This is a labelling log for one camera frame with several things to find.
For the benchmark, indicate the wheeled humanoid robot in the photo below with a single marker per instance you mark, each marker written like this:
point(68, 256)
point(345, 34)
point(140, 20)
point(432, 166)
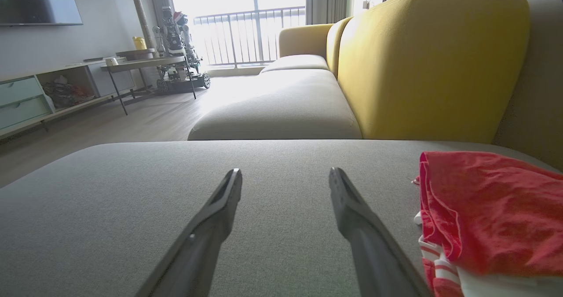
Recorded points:
point(176, 46)

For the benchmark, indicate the grey window curtain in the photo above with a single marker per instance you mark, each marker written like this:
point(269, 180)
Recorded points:
point(327, 0)

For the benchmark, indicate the indoor tree trunk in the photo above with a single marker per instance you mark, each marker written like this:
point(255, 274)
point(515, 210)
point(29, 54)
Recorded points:
point(140, 11)

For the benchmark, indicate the dark metal leg side table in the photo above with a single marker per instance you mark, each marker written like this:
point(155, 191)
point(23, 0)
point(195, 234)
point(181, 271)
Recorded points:
point(145, 63)

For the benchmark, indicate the large grey sofa seat cushion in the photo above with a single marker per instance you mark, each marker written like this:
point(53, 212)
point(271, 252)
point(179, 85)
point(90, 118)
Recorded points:
point(132, 222)

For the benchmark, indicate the red Bulls jersey white sleeves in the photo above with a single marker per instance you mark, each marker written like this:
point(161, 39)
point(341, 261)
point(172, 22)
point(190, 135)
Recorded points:
point(497, 209)

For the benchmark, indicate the small white cup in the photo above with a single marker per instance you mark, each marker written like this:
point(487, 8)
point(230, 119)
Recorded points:
point(111, 61)

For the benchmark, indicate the metal balcony railing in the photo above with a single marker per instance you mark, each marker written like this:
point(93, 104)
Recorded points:
point(246, 37)

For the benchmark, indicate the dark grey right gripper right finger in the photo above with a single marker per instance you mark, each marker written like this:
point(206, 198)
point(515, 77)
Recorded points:
point(374, 253)

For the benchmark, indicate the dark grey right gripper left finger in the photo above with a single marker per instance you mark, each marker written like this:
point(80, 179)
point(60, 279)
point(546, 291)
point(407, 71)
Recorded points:
point(202, 244)

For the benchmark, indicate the narrow yellow sofa backrest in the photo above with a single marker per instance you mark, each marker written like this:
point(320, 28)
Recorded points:
point(336, 46)

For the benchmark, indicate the yellow watering can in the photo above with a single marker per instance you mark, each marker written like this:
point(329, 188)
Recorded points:
point(140, 43)

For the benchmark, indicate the clutter pile in cabinet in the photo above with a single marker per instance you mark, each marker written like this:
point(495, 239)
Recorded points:
point(66, 92)

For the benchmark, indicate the yellow sofa armrest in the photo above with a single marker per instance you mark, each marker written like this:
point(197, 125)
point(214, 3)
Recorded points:
point(303, 39)

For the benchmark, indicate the grey sofa backrest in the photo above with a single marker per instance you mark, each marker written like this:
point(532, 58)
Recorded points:
point(541, 90)

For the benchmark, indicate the wall mounted television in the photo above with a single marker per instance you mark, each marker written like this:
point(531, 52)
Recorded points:
point(39, 2)

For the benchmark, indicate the low white tv cabinet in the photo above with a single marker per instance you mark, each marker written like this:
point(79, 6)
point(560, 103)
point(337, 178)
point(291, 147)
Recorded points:
point(22, 99)

